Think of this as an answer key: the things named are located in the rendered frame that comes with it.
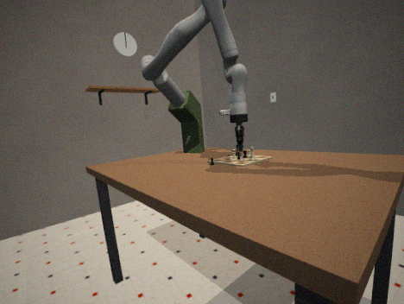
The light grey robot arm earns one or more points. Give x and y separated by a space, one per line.
181 34

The chessboard with pieces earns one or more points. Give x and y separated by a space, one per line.
228 160

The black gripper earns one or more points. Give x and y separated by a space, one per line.
238 119

